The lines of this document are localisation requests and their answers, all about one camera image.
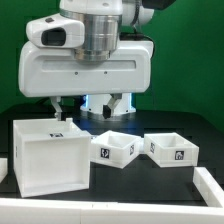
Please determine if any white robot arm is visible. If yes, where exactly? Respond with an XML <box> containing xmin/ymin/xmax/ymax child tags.
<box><xmin>18</xmin><ymin>0</ymin><xmax>176</xmax><ymax>120</ymax></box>

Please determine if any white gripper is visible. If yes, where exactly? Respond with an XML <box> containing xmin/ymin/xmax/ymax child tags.
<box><xmin>18</xmin><ymin>41</ymin><xmax>153</xmax><ymax>121</ymax></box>

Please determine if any white right fence rail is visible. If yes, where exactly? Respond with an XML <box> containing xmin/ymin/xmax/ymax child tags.
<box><xmin>193</xmin><ymin>167</ymin><xmax>224</xmax><ymax>209</ymax></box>

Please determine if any white front fence rail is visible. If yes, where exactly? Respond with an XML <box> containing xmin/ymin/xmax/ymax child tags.
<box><xmin>0</xmin><ymin>198</ymin><xmax>224</xmax><ymax>224</ymax></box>

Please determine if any white drawer box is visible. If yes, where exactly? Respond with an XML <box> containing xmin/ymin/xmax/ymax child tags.
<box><xmin>90</xmin><ymin>131</ymin><xmax>142</xmax><ymax>169</ymax></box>
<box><xmin>144</xmin><ymin>132</ymin><xmax>199</xmax><ymax>168</ymax></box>

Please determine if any large white drawer cabinet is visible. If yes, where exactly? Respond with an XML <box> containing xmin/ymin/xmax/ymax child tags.
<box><xmin>13</xmin><ymin>118</ymin><xmax>91</xmax><ymax>197</ymax></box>

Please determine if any white left fence block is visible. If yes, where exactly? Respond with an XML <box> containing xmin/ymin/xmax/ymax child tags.
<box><xmin>0</xmin><ymin>158</ymin><xmax>8</xmax><ymax>183</ymax></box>

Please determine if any white drawer box front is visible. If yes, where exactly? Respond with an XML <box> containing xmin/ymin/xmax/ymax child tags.
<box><xmin>90</xmin><ymin>131</ymin><xmax>142</xmax><ymax>169</ymax></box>

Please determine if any white fence rail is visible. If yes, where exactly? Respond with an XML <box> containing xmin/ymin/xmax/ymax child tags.
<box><xmin>193</xmin><ymin>167</ymin><xmax>224</xmax><ymax>209</ymax></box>
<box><xmin>0</xmin><ymin>198</ymin><xmax>224</xmax><ymax>224</ymax></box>

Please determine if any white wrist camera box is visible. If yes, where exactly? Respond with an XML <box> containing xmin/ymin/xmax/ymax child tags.
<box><xmin>26</xmin><ymin>14</ymin><xmax>85</xmax><ymax>48</ymax></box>

